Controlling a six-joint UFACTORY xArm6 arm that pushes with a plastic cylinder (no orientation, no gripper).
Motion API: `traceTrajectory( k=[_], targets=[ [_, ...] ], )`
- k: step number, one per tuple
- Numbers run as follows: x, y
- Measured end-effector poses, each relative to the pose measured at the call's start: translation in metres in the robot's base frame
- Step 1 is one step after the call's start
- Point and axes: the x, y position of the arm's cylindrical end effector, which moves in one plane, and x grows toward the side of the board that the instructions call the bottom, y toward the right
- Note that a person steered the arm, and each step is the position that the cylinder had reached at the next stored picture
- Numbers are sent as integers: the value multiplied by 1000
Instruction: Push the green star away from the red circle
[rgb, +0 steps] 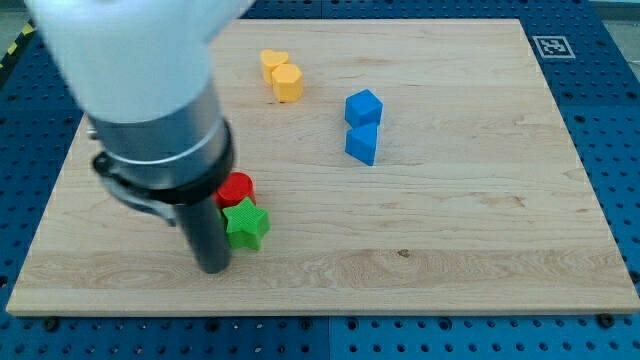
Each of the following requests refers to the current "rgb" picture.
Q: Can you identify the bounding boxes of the green star block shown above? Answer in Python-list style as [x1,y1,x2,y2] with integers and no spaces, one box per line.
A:
[222,197,271,251]

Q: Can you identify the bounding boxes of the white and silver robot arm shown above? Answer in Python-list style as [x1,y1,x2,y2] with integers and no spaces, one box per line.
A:
[26,0,252,223]

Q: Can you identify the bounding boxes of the blue triangular block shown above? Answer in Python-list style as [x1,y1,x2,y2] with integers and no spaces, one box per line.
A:
[345,123,378,166]

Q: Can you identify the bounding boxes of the red cylinder block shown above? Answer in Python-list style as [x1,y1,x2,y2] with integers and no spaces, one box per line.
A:
[213,172,257,209]

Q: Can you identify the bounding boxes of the blue cube block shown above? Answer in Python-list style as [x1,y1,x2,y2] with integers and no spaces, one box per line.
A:
[344,89,383,127]

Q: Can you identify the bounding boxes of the light wooden board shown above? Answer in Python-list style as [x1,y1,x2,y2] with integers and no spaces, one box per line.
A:
[7,19,639,317]

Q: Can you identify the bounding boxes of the yellow hexagon block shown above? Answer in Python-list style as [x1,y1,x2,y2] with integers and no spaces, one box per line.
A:
[272,64,304,103]

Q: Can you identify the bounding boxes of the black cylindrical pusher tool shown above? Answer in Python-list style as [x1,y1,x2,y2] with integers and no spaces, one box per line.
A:
[174,197,231,274]

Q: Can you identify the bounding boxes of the yellow heart block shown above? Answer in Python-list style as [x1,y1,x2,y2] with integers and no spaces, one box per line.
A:
[260,49,290,85]

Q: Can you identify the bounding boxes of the white fiducial marker tag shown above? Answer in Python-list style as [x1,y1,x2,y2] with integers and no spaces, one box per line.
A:
[532,35,575,59]

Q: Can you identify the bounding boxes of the yellow black hazard tape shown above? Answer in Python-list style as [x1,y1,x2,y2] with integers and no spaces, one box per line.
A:
[1,19,36,72]

